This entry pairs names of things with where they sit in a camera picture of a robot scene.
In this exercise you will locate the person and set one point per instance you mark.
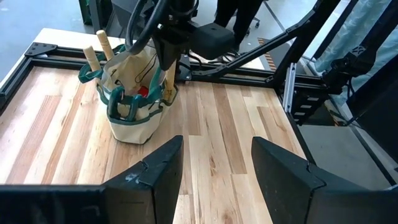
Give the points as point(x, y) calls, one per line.
point(245, 15)

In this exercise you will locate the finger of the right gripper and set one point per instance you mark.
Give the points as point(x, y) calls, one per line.
point(164, 53)

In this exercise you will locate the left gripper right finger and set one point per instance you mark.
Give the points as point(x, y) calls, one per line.
point(286, 180)

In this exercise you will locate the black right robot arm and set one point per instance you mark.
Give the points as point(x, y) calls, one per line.
point(183, 9)

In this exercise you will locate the beige green-trimmed garden bag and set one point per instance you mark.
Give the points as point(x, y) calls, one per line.
point(136, 130)

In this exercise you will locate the clear plastic wrap sheet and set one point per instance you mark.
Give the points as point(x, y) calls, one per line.
point(351, 25)

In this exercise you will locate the red garden glove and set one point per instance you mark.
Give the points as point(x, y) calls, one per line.
point(143, 91)

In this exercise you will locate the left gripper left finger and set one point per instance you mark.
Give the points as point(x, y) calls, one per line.
point(149, 186)

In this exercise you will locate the silver aluminium bracket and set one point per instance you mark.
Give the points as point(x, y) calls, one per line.
point(289, 87)

